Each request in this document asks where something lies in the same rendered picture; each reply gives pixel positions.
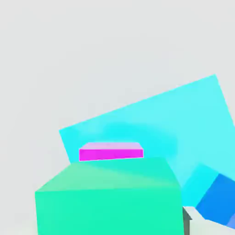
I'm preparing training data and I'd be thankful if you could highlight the small blue cube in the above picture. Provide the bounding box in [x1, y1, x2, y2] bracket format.
[195, 173, 235, 230]

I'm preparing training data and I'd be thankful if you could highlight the small green cube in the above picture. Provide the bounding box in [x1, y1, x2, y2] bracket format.
[34, 157, 185, 235]

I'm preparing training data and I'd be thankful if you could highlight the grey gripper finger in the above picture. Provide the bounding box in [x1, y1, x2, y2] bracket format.
[182, 206, 235, 235]

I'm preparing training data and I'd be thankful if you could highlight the small magenta cube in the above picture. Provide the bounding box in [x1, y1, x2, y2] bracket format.
[78, 141, 144, 162]

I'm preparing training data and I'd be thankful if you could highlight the large cyan box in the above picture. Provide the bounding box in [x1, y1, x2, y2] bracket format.
[58, 73, 235, 208]

